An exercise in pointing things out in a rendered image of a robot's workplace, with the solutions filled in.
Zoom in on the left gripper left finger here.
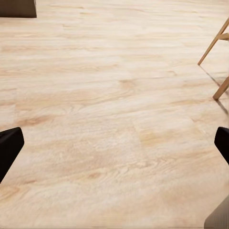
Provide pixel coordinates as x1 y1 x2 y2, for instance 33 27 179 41
0 127 24 183

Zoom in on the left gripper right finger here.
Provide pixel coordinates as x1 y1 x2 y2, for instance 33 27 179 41
214 126 229 164

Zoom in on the trash can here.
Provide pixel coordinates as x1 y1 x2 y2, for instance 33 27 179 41
204 195 229 229

